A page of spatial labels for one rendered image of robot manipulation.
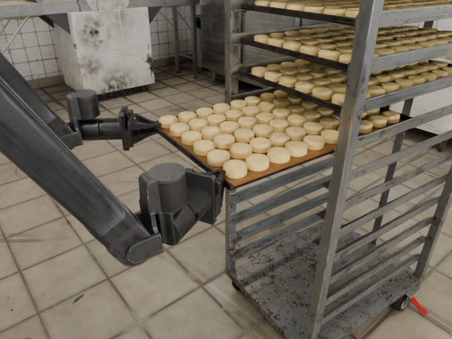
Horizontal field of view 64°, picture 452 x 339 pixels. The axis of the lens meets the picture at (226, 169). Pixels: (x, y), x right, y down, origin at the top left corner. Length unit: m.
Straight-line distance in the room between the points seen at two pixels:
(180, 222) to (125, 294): 1.15
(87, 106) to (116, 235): 0.48
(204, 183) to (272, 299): 0.88
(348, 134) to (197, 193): 0.36
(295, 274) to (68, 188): 1.19
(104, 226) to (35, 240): 1.62
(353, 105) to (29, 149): 0.60
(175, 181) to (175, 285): 1.19
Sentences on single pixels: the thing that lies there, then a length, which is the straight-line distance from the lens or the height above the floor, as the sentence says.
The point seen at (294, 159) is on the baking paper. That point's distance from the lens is 0.82.
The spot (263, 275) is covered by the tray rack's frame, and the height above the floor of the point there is 0.15.
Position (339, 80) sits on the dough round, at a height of 0.97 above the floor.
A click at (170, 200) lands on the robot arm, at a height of 0.93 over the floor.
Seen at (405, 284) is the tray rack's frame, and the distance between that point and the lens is 1.65.
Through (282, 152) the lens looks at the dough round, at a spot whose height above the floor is 0.88.
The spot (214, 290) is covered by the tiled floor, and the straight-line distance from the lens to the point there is 1.67.
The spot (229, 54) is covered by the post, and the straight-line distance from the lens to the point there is 1.11.
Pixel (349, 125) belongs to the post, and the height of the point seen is 0.94.
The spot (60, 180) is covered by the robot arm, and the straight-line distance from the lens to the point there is 0.49.
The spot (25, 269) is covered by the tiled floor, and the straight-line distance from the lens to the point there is 1.99.
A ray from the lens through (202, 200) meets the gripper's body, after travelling 0.63.
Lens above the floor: 1.24
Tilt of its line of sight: 29 degrees down
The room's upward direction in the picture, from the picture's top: straight up
